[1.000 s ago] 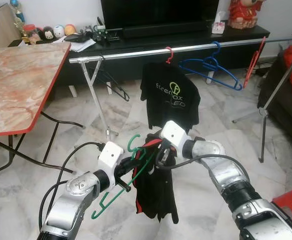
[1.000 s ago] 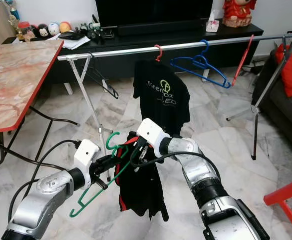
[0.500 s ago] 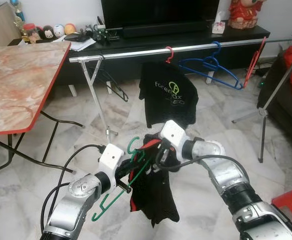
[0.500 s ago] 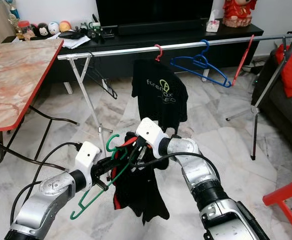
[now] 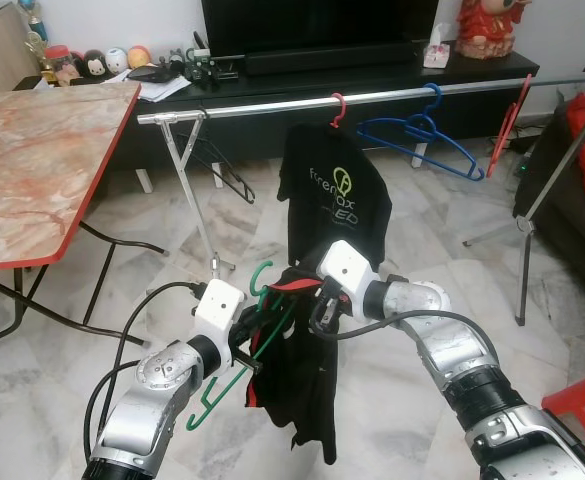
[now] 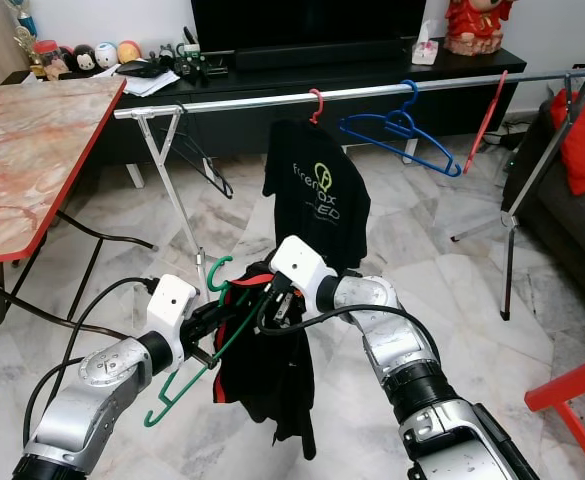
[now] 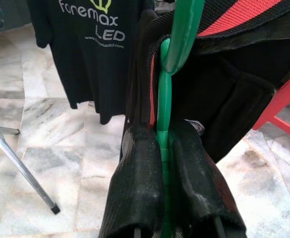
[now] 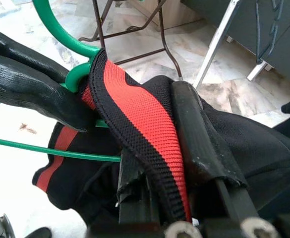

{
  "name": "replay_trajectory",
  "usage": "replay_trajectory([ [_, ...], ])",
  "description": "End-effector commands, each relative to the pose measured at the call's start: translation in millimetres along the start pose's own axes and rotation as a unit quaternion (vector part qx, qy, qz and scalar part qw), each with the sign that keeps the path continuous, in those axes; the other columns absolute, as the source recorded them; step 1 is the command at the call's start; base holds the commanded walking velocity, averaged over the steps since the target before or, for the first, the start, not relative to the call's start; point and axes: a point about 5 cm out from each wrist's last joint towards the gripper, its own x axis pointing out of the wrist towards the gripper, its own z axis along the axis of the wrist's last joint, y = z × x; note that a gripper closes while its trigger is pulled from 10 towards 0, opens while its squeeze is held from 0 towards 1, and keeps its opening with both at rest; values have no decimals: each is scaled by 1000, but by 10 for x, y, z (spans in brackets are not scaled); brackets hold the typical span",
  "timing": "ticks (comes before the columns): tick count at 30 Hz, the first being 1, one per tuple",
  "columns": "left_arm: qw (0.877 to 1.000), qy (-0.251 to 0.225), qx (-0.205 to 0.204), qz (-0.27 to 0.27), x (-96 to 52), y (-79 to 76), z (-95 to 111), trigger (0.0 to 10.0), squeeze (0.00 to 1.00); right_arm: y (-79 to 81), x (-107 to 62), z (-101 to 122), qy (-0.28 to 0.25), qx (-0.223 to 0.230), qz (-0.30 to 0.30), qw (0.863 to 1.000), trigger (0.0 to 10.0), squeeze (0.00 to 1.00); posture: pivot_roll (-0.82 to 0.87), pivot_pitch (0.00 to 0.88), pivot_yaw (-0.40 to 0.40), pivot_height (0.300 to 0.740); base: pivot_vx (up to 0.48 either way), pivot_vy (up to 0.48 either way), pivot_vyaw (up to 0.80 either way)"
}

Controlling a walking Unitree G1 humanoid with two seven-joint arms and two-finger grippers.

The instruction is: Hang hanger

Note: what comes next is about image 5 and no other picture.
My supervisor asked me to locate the green plastic hanger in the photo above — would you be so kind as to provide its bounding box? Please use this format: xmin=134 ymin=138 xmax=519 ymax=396
xmin=184 ymin=259 xmax=299 ymax=434

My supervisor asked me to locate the navy shirt red collar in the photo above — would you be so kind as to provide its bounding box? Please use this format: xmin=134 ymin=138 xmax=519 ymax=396
xmin=243 ymin=264 xmax=354 ymax=467

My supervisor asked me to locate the blue plastic hanger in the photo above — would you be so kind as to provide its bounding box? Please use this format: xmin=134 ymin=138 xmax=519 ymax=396
xmin=354 ymin=81 xmax=487 ymax=184

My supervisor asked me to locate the red plastic hanger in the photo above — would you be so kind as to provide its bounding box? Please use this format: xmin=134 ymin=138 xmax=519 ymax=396
xmin=328 ymin=91 xmax=349 ymax=130
xmin=486 ymin=72 xmax=536 ymax=180

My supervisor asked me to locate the black TV console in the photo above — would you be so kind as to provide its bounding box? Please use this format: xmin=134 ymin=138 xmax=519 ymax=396
xmin=66 ymin=49 xmax=541 ymax=192

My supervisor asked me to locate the silver metal clothes rack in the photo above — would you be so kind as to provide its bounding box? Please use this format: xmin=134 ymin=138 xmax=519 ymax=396
xmin=136 ymin=71 xmax=585 ymax=327

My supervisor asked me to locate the dark grey sofa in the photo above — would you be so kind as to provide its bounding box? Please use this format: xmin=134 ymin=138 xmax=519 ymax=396
xmin=516 ymin=89 xmax=585 ymax=312

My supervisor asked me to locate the white paper stack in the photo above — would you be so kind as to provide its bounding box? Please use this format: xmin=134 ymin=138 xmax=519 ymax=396
xmin=121 ymin=67 xmax=194 ymax=104

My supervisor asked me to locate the marble folding table red edge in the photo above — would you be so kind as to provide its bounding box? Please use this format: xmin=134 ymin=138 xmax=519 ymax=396
xmin=0 ymin=79 xmax=169 ymax=357

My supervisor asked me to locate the red plastic stool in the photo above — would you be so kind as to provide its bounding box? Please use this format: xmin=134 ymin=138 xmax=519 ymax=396
xmin=541 ymin=367 xmax=585 ymax=467

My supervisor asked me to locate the black desk gadget cluster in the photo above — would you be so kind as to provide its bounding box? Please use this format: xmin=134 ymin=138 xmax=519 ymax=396
xmin=176 ymin=44 xmax=244 ymax=87

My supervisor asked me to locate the white pink tissue box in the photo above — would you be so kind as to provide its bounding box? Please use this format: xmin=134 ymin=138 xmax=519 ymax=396
xmin=421 ymin=24 xmax=454 ymax=70

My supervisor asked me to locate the black television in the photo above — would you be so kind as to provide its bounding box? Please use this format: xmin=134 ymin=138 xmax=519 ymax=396
xmin=201 ymin=0 xmax=441 ymax=59

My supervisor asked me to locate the orange round doll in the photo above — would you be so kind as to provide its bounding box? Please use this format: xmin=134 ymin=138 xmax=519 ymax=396
xmin=126 ymin=43 xmax=154 ymax=70

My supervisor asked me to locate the white round doll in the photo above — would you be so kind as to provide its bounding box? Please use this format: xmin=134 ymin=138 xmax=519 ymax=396
xmin=104 ymin=46 xmax=131 ymax=75

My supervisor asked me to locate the black round doll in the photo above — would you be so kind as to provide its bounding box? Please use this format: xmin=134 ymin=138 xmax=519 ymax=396
xmin=79 ymin=49 xmax=109 ymax=80

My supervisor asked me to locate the red lidded jar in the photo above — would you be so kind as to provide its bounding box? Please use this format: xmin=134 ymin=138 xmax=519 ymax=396
xmin=43 ymin=44 xmax=79 ymax=87

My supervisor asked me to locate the red seated figurine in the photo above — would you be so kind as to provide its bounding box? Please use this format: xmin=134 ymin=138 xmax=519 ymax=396
xmin=454 ymin=0 xmax=532 ymax=62

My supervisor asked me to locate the small golden trophy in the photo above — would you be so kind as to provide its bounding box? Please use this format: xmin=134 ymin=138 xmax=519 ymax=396
xmin=19 ymin=0 xmax=52 ymax=62

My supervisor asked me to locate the wooden cabinet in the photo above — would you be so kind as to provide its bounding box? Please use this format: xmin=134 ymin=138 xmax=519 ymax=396
xmin=0 ymin=0 xmax=42 ymax=97

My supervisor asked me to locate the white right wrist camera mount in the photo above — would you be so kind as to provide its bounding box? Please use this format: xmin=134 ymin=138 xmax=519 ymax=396
xmin=316 ymin=239 xmax=384 ymax=307

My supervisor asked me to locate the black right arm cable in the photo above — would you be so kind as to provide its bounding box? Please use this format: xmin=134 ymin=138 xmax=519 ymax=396
xmin=311 ymin=299 xmax=499 ymax=362

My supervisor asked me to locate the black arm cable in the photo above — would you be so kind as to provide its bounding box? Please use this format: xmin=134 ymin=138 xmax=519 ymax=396
xmin=83 ymin=279 xmax=214 ymax=462
xmin=311 ymin=299 xmax=499 ymax=362

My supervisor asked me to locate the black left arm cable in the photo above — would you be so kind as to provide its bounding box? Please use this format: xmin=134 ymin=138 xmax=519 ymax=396
xmin=83 ymin=279 xmax=214 ymax=462

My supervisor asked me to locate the black wire hanger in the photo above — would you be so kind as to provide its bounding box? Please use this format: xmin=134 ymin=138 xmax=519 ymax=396
xmin=186 ymin=124 xmax=257 ymax=205

